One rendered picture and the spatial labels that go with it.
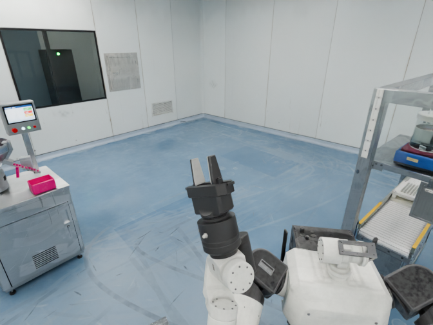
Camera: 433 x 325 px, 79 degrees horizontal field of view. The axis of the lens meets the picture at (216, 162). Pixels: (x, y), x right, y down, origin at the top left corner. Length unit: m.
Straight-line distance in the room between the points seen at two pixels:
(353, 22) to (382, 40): 0.55
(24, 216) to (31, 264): 0.43
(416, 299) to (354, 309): 0.16
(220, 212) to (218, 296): 0.22
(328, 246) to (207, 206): 0.35
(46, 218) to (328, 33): 4.83
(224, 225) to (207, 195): 0.07
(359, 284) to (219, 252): 0.42
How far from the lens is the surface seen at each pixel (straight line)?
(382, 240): 1.79
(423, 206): 1.62
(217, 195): 0.54
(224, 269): 0.60
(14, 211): 2.41
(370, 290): 0.85
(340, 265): 0.81
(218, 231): 0.57
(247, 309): 0.79
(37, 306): 2.62
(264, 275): 0.80
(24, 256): 2.61
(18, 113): 2.61
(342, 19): 5.28
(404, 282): 0.92
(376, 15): 5.15
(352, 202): 1.65
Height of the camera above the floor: 1.80
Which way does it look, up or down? 24 degrees down
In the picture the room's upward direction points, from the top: straight up
